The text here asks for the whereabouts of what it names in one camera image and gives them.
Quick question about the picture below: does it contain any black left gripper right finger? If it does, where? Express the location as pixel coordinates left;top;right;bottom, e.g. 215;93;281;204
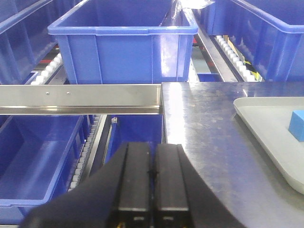
154;144;244;228

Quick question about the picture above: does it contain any blue bin lower shelf right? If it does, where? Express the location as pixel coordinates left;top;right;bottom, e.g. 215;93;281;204
104;114;163;163

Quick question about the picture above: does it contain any blue plastic bin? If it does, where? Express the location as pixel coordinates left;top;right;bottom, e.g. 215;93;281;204
48;0;198;84
194;0;304;82

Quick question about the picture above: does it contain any grey metal tray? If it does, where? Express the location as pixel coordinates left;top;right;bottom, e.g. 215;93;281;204
233;97;304;193

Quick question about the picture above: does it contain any white roller conveyor rail left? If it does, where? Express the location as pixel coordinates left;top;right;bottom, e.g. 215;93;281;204
215;35;263;82

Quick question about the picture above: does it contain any blue bin lower shelf left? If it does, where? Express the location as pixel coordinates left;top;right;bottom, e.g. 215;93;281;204
0;115;89;225

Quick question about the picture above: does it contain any blue plastic bin front right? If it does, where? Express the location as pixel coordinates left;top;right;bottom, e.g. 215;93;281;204
194;0;304;82

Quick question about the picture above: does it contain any blue plastic bin front left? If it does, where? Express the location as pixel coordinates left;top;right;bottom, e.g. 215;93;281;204
48;0;198;84

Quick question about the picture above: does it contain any blue bin far left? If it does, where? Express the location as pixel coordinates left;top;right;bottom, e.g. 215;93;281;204
0;0;79;85

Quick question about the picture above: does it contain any steel shelf front rail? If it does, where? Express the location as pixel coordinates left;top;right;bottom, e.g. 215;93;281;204
0;84;162;115

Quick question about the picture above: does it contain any clear plastic bag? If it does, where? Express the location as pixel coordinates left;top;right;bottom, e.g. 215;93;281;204
159;0;215;27

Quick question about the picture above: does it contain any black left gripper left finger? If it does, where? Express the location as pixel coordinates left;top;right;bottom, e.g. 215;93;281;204
20;142;151;228

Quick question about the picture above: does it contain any blue bin shelf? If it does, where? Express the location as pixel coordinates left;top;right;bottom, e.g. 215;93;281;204
104;114;163;163
0;115;89;225

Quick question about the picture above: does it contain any blue cube block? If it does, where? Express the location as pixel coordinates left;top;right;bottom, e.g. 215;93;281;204
288;110;304;142

